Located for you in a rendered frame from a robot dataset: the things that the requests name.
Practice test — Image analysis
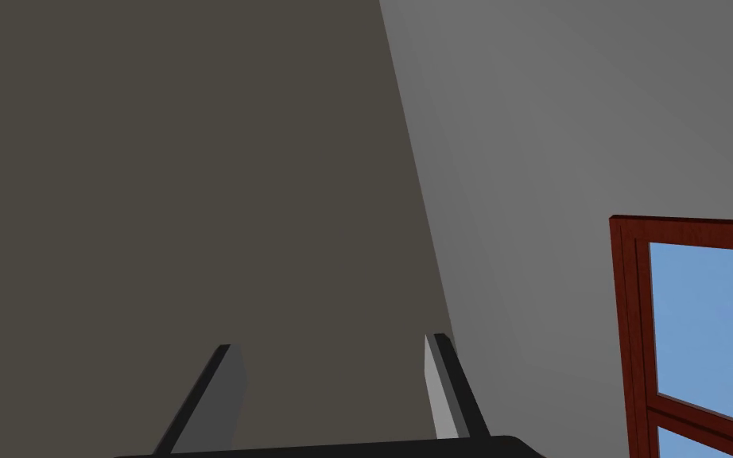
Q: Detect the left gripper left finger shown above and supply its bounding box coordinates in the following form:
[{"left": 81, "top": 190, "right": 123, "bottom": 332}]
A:
[{"left": 152, "top": 343, "right": 248, "bottom": 456}]

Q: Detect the red-brown framed window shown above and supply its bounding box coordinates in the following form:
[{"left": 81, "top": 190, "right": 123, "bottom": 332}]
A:
[{"left": 608, "top": 215, "right": 733, "bottom": 458}]

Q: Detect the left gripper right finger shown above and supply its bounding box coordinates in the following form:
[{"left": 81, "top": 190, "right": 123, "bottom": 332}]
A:
[{"left": 423, "top": 332, "right": 492, "bottom": 441}]

